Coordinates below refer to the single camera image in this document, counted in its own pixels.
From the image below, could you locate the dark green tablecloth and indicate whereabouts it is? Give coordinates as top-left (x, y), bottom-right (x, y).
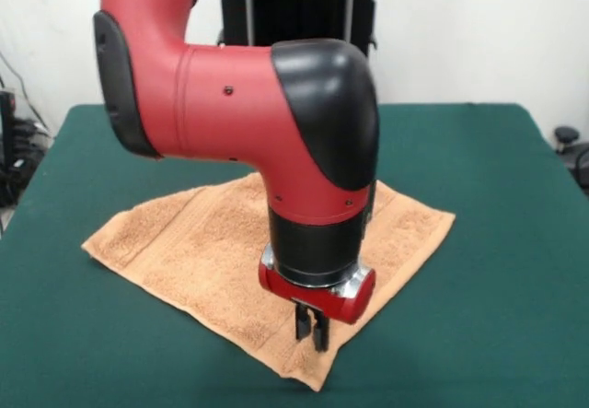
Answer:
top-left (0, 102), bottom-right (589, 408)

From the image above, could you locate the black office chair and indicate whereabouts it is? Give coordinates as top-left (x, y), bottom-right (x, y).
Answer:
top-left (553, 125), bottom-right (589, 197)

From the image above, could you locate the black cable bundle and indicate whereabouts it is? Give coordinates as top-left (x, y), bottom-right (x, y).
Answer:
top-left (0, 117), bottom-right (52, 209)

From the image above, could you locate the orange terry towel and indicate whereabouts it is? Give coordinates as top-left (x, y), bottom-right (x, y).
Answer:
top-left (80, 170), bottom-right (456, 393)

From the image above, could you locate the black robot pedestal with handle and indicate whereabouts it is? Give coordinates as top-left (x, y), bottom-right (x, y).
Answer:
top-left (202, 0), bottom-right (398, 57)

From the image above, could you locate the grey wall cable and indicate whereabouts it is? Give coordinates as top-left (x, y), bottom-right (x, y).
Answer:
top-left (0, 51), bottom-right (50, 128)

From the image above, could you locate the black electronics box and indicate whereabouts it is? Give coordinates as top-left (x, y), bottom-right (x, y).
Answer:
top-left (0, 89), bottom-right (18, 169)

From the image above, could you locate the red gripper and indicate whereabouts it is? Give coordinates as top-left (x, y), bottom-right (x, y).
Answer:
top-left (257, 260), bottom-right (376, 352)

